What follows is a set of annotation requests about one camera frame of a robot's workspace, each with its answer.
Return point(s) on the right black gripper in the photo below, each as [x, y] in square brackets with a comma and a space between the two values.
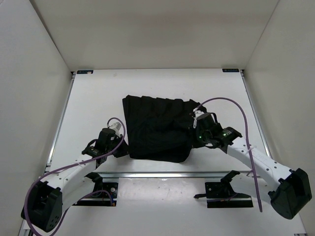
[198, 127]

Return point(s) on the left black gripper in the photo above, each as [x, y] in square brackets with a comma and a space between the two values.
[124, 150]

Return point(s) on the black pleated skirt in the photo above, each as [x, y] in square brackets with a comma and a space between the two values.
[160, 129]

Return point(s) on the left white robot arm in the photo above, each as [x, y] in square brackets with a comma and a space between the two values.
[54, 193]

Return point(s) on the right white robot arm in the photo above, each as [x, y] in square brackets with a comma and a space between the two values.
[285, 189]

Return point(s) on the right blue corner label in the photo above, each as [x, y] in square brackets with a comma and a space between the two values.
[230, 70]

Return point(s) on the blue corner label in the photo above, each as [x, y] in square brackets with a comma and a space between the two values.
[230, 70]
[84, 72]

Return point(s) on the left blue corner label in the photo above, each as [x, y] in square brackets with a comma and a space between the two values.
[84, 72]

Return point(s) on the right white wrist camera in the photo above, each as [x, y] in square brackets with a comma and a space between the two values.
[196, 113]

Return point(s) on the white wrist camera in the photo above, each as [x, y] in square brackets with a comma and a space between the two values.
[116, 127]
[196, 113]

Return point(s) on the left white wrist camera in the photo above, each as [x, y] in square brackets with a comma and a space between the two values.
[116, 127]

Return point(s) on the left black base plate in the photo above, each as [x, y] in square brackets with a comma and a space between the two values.
[105, 195]

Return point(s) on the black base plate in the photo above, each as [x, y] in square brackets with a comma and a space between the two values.
[219, 194]
[105, 195]

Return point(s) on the aluminium front rail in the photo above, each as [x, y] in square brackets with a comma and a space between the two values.
[162, 174]

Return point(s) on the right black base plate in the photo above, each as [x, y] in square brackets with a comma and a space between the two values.
[219, 194]

